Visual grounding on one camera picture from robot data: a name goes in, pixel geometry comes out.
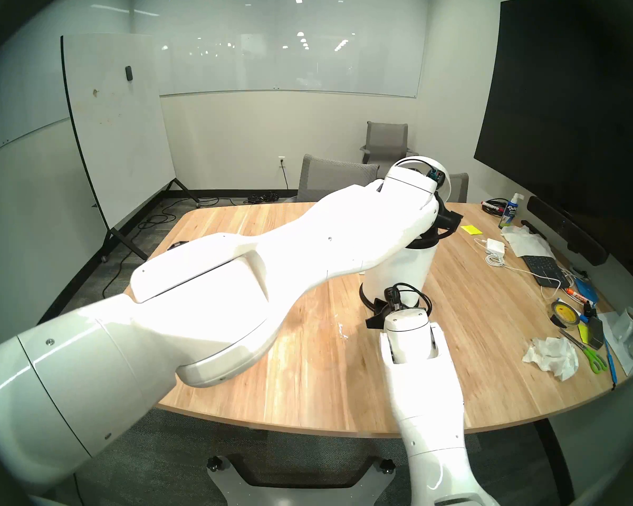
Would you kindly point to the white power adapter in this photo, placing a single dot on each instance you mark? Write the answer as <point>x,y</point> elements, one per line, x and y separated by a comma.
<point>495,246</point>

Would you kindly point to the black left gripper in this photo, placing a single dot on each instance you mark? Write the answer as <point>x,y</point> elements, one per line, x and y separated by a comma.
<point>446,217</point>

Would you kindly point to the wide glass wall whiteboard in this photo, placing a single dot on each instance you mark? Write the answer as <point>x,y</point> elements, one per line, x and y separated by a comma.
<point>290,41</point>

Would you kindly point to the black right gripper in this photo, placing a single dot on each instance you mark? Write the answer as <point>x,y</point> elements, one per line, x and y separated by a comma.
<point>379,318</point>

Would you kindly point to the yellow sticky note pad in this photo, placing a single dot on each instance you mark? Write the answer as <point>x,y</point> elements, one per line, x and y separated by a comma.
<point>471,230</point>

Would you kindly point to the blue plastic item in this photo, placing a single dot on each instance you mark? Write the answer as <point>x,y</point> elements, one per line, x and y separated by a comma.
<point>585,291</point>

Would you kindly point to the white mug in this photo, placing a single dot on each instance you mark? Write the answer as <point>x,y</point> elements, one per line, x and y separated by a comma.
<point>623,324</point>

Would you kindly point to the whiteboard cleaner spray bottle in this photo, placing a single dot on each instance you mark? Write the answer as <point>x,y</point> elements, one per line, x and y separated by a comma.
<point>510,215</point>

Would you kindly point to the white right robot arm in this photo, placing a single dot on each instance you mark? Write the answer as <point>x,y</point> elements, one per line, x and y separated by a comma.
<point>427,394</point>

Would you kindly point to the flat white paper towel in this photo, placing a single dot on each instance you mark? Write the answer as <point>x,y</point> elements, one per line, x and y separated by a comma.
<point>527,241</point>

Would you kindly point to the white pedal trash can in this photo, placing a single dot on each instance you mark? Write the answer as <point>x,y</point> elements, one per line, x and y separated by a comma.
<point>401,273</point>

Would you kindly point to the grey office chair with armrests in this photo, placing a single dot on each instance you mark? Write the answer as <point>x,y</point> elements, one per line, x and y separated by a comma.
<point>387,140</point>

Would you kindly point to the black felt eraser block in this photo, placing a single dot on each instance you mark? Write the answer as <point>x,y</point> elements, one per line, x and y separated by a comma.
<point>595,332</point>

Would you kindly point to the black tape roll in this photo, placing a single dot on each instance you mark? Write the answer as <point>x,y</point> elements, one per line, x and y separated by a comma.
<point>562,318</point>

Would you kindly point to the rolling whiteboard on stand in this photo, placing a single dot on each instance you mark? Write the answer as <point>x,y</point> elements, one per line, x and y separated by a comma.
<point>116,130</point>

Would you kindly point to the large black wall screen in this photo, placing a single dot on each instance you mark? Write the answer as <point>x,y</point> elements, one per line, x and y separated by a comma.
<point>559,99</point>

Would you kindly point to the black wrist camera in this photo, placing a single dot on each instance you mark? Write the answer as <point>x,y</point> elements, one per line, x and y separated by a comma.
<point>434,176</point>
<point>393,295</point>

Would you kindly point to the red whiteboard marker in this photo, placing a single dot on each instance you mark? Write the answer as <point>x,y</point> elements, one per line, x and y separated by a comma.
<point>574,294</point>

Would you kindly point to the crumpled white tissue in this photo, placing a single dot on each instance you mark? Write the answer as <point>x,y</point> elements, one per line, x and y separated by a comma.
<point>553,356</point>

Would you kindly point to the black keyboard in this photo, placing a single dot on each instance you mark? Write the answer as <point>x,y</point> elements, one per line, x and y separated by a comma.
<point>544,271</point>

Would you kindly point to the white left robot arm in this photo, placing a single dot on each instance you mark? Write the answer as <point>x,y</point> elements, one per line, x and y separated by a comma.
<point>216,299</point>

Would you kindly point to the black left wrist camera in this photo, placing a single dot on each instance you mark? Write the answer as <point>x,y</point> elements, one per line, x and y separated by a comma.
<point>434,176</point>

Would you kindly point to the white paper sheet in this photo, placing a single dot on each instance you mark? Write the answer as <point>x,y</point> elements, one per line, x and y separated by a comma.
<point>625,354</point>

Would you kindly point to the blue pen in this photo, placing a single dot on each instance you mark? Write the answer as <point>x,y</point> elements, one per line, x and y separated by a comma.
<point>610,360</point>

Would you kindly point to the grey mesh office chair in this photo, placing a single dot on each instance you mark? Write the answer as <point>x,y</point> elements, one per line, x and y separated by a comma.
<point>327,178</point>
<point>458,188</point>

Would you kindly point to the black video sound bar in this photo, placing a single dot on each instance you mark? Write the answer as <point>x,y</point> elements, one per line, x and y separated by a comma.
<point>567,230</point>

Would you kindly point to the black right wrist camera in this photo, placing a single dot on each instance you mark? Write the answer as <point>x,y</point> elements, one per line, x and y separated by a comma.
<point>393,295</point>

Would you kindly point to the written wall whiteboard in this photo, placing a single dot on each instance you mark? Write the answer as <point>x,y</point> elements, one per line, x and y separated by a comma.
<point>5,109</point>

